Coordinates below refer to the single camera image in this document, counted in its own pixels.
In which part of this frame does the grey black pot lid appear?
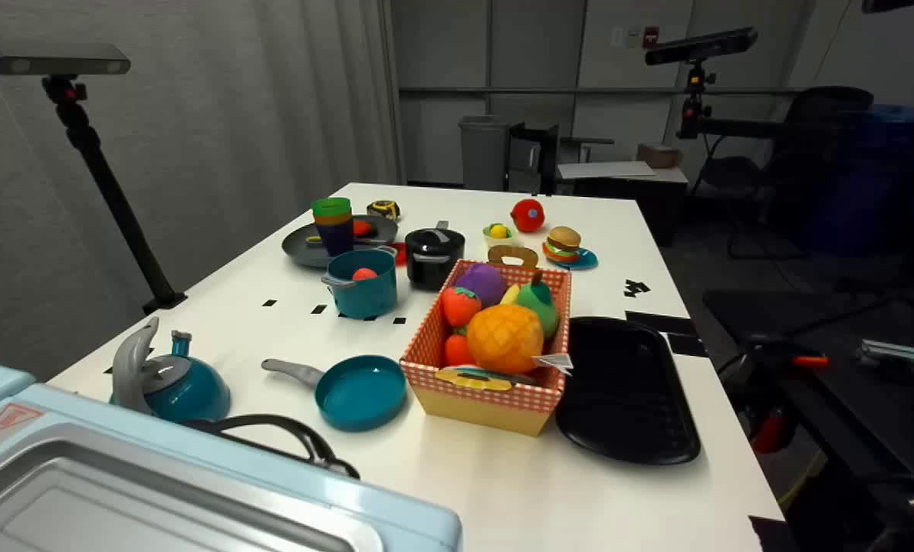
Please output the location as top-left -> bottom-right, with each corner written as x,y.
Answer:
406,218 -> 469,253

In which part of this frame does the black toy pot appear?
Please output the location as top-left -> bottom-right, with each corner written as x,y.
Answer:
406,241 -> 469,295

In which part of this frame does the teal blue toy pot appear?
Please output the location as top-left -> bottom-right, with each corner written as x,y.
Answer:
319,249 -> 403,322

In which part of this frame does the purple plush fruit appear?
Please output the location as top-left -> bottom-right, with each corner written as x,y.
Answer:
457,261 -> 508,308

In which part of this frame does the red orange plush fruit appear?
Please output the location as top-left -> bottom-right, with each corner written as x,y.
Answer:
440,285 -> 484,331

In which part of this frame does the brown toy bread slice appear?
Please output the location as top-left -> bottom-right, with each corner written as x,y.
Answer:
484,241 -> 543,273

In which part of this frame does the small red plush fruit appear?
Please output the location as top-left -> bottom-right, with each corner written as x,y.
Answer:
443,331 -> 478,367

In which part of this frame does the green plush pepper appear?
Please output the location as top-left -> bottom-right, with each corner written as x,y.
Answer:
514,282 -> 561,340

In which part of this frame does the red toy tomato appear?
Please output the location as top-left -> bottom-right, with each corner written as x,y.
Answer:
508,196 -> 548,235

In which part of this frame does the yellow black toy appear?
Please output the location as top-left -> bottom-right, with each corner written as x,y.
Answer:
364,196 -> 406,223

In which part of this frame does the toy hamburger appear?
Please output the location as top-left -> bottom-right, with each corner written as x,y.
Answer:
540,223 -> 585,269

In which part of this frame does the orange checked cardboard basket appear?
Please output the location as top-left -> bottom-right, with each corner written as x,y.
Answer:
399,256 -> 573,438

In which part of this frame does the small blue toy plate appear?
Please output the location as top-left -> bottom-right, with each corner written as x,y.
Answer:
538,244 -> 602,273

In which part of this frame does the grey waste bin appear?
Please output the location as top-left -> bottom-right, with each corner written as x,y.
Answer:
457,114 -> 512,189

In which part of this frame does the black box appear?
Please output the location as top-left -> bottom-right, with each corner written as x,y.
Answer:
504,119 -> 561,196

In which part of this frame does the teal toy frying pan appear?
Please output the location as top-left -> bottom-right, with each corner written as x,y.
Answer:
262,352 -> 412,433

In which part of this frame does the dark grey toy plate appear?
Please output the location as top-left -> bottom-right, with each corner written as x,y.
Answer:
278,211 -> 399,273

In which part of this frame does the white side table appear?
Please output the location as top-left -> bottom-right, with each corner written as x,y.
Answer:
556,160 -> 689,196

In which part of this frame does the black plastic tray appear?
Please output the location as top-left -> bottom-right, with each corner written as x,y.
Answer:
551,313 -> 702,469

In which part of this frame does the black tripod with red knob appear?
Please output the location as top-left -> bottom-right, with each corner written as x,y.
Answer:
41,71 -> 186,316

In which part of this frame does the black office chair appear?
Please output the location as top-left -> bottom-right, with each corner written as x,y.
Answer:
727,85 -> 877,256

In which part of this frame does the blue barrel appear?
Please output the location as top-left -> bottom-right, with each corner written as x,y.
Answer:
812,103 -> 914,256

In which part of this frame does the black power cable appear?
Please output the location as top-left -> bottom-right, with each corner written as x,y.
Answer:
184,412 -> 361,482

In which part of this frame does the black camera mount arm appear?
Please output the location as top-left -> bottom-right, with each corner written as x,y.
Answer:
679,59 -> 789,142

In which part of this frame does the teal kettle with grey handle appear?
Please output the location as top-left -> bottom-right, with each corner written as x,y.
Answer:
108,316 -> 233,427

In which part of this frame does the black stereo camera bar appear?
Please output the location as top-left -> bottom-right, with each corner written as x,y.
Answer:
644,24 -> 760,68
0,35 -> 134,77

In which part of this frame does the red handled tool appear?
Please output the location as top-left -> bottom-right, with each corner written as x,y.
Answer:
749,347 -> 835,377

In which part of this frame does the teal handled tool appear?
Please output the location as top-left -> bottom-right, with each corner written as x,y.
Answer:
855,338 -> 914,371

